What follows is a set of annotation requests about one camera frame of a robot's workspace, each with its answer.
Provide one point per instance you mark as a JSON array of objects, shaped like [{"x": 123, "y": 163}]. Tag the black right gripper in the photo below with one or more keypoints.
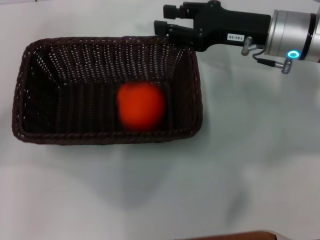
[{"x": 225, "y": 27}]

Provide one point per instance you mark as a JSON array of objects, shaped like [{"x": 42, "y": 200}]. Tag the orange toy fruit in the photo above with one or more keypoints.
[{"x": 140, "y": 106}]

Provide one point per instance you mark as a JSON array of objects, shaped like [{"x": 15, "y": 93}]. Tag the dark brown woven basket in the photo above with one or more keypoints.
[{"x": 75, "y": 105}]

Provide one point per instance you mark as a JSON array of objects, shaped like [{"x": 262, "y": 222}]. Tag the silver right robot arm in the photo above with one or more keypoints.
[{"x": 292, "y": 35}]

